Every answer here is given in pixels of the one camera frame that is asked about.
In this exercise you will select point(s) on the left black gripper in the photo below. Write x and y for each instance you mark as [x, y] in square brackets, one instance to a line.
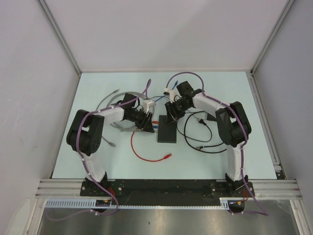
[145, 123]

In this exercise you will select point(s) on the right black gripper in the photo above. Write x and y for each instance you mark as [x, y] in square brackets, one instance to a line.
[172, 115]

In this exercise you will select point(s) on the black network switch box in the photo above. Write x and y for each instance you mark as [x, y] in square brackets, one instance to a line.
[167, 133]

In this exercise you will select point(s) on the black power adapter brick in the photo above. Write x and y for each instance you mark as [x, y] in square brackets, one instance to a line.
[210, 117]

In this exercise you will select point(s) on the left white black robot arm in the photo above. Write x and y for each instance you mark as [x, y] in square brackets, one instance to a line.
[85, 133]

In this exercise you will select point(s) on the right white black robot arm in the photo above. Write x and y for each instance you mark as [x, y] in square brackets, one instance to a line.
[232, 122]

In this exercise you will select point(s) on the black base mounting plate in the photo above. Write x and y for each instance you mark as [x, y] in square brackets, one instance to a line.
[152, 188]

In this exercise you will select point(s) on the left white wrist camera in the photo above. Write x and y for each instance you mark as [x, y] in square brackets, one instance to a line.
[147, 104]

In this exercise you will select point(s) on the white slotted cable duct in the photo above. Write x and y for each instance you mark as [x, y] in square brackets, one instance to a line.
[143, 202]

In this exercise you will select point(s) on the aluminium rail frame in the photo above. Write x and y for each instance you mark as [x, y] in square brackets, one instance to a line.
[188, 177]

